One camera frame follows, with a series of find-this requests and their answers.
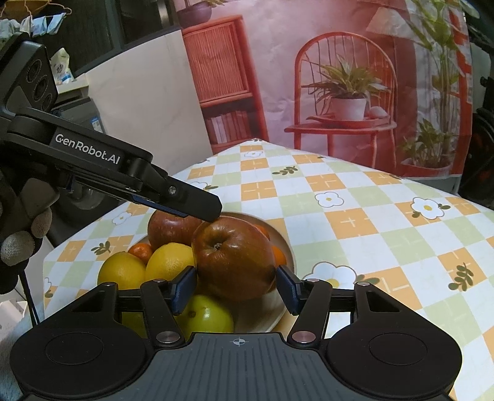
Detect checkered floral tablecloth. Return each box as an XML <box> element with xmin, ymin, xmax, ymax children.
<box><xmin>40</xmin><ymin>139</ymin><xmax>494</xmax><ymax>401</ymax></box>

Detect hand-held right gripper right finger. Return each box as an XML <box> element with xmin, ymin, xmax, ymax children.
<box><xmin>276</xmin><ymin>265</ymin><xmax>404</xmax><ymax>345</ymax></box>

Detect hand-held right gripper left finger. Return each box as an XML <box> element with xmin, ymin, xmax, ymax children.
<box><xmin>71</xmin><ymin>265</ymin><xmax>198</xmax><ymax>345</ymax></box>

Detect light blue crumpled cloth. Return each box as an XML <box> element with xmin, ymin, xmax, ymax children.
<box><xmin>0</xmin><ymin>11</ymin><xmax>67</xmax><ymax>39</ymax></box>

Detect small green apple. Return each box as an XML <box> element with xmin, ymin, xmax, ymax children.
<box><xmin>181</xmin><ymin>295</ymin><xmax>235</xmax><ymax>336</ymax></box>

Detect black cable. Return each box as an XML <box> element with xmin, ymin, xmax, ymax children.
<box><xmin>19</xmin><ymin>266</ymin><xmax>41</xmax><ymax>326</ymax></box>

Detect pink printed backdrop cloth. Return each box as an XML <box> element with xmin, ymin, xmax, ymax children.
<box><xmin>174</xmin><ymin>0</ymin><xmax>475</xmax><ymax>191</ymax></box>

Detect white plastic bag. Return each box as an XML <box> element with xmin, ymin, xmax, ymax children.
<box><xmin>49</xmin><ymin>51</ymin><xmax>78</xmax><ymax>86</ymax></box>

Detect black exercise bike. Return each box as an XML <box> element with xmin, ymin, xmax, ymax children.
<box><xmin>458</xmin><ymin>0</ymin><xmax>494</xmax><ymax>211</ymax></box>

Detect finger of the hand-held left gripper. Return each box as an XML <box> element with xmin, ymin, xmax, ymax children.
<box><xmin>129</xmin><ymin>159</ymin><xmax>223</xmax><ymax>223</ymax></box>

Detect person's left hand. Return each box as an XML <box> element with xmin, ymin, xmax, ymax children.
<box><xmin>0</xmin><ymin>167</ymin><xmax>61</xmax><ymax>297</ymax></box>

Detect red apple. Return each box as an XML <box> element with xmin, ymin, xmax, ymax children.
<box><xmin>192</xmin><ymin>216</ymin><xmax>277</xmax><ymax>302</ymax></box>
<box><xmin>148</xmin><ymin>210</ymin><xmax>205</xmax><ymax>251</ymax></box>

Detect yellow lemon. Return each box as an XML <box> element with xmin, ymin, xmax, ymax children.
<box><xmin>97</xmin><ymin>251</ymin><xmax>147</xmax><ymax>291</ymax></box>
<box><xmin>145</xmin><ymin>243</ymin><xmax>197</xmax><ymax>282</ymax></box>

